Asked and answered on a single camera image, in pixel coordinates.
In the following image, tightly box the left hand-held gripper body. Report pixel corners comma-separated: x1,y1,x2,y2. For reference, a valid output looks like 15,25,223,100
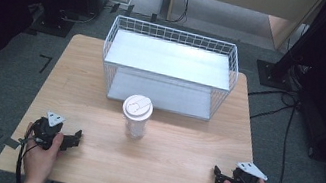
28,108,79,156

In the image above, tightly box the person's left hand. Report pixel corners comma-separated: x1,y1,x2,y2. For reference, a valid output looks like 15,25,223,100
17,120,66,183

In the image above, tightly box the white paper cup with lid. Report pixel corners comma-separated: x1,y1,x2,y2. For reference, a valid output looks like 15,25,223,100
116,91,157,143

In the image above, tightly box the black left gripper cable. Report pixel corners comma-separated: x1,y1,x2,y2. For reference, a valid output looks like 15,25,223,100
10,113,46,183

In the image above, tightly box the black floor cable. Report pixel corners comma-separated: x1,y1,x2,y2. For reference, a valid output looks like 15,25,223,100
231,81,302,183

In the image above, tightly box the black metal stand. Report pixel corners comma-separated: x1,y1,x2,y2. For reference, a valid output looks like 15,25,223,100
271,0,326,89

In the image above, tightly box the grey tape strip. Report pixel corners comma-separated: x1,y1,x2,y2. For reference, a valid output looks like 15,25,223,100
3,136,23,152

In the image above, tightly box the black stand base plate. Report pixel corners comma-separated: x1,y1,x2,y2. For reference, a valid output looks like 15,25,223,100
252,58,295,92

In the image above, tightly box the white wire shelf rack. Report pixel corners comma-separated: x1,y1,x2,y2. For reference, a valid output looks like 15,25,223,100
93,12,247,127

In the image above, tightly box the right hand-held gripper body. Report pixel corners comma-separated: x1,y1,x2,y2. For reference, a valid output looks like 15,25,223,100
225,158,271,183

